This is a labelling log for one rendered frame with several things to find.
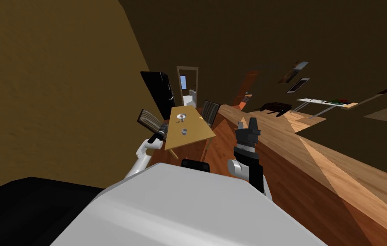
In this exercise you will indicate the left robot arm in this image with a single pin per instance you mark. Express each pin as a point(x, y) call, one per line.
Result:
point(142, 158)

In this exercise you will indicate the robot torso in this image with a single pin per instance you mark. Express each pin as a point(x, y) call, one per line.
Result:
point(179, 212)

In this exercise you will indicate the grey cup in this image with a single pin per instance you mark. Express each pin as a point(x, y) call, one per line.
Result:
point(184, 131)

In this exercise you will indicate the dark framed wall picture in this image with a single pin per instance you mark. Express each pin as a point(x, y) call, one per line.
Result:
point(298, 85)

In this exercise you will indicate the orange door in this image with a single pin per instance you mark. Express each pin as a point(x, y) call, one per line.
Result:
point(246, 89)

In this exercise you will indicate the grey wall picture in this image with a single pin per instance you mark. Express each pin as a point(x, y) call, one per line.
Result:
point(294, 71)

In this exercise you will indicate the small blue window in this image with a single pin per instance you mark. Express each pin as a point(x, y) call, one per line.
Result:
point(183, 82)

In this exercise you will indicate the dark slatted chair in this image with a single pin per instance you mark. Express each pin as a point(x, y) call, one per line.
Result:
point(210, 112)
point(148, 120)

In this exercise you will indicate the white side table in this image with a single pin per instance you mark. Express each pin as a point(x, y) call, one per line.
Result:
point(323, 101)

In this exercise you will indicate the black refrigerator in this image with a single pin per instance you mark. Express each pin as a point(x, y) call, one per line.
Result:
point(160, 92)

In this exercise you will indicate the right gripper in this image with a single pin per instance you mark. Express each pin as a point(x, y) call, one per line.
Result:
point(248, 137)

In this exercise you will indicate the black angular block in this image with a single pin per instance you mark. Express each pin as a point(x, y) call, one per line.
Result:
point(25, 215)

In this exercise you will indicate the wooden dining table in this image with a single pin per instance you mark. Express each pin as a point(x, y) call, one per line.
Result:
point(193, 130)

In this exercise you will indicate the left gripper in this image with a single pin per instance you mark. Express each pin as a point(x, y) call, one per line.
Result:
point(163, 130)

